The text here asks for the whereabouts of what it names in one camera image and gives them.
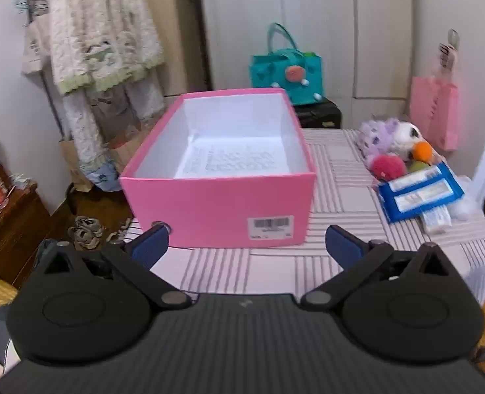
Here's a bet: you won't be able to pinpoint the black suitcase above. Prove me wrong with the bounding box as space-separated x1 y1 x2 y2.
294 98 342 130

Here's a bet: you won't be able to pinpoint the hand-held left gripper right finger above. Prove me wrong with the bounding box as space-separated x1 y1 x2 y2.
300 225 457 311

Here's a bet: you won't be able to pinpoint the wire clothes hangers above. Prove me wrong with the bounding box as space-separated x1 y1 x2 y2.
14 0 53 20

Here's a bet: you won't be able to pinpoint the cream fluffy jacket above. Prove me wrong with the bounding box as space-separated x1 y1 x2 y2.
21 0 166 95

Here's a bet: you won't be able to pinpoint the pink cardboard box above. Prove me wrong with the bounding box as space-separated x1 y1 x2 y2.
119 87 318 250

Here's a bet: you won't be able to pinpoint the white fluffy plush toy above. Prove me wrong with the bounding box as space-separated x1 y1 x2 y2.
390 121 480 223

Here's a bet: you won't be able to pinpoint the blue printed white bag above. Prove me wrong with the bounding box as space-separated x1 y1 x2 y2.
80 160 121 192

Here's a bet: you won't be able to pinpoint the grey shoe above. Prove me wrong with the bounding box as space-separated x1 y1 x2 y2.
68 215 106 251
105 218 133 244

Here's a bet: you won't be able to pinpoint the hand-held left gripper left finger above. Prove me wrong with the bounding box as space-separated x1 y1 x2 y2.
36 222 192 309

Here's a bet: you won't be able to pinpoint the brown paper bag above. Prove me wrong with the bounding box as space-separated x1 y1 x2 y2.
58 125 150 192

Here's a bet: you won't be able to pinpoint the blue wet wipes packet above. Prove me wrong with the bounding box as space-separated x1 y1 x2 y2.
377 162 466 225

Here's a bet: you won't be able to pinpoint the teal felt handbag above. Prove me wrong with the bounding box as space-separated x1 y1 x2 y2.
248 22 324 106

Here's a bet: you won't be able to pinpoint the cream fluffy pajama pants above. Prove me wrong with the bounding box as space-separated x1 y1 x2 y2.
62 70 166 181

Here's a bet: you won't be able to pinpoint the white tissue packet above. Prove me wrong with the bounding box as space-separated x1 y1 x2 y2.
421 207 453 234

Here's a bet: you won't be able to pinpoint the pink paper bag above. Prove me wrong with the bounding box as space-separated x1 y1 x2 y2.
409 75 460 151

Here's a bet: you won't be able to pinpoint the green ball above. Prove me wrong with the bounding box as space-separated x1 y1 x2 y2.
407 159 432 175

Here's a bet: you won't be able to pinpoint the wall hook with hair ties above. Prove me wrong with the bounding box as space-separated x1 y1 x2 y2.
437 29 461 75

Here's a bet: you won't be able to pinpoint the white wardrobe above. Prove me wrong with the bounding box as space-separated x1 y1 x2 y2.
199 0 418 101

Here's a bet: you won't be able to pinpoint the orange makeup sponge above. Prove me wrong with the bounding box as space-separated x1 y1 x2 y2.
412 142 434 163

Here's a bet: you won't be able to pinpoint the purple plush toy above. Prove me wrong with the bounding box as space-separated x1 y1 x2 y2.
358 117 402 162

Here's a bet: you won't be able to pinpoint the white cloth tote bag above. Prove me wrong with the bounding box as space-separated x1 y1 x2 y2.
21 20 55 75

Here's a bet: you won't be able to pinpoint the pink pompom ball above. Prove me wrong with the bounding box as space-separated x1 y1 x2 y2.
370 154 408 182

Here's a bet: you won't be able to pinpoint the wooden cabinet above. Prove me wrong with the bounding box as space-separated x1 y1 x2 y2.
0 181 53 289

